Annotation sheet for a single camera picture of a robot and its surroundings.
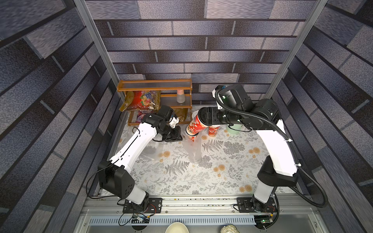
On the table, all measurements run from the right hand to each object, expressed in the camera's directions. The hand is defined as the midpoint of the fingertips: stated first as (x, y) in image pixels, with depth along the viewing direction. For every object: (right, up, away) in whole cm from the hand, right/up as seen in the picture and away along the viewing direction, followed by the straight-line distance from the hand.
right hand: (206, 114), depth 61 cm
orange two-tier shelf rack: (-20, +18, +29) cm, 40 cm away
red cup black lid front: (-4, -6, +4) cm, 8 cm away
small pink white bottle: (-13, +13, +39) cm, 43 cm away
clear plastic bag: (-31, -23, +34) cm, 52 cm away
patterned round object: (+12, -54, +6) cm, 56 cm away
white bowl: (-13, -54, +6) cm, 56 cm away
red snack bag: (-39, +10, +34) cm, 53 cm away
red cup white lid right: (+8, -9, +32) cm, 34 cm away
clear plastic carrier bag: (-4, -18, +27) cm, 33 cm away
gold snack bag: (-13, +2, +49) cm, 51 cm away
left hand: (-11, -12, +15) cm, 22 cm away
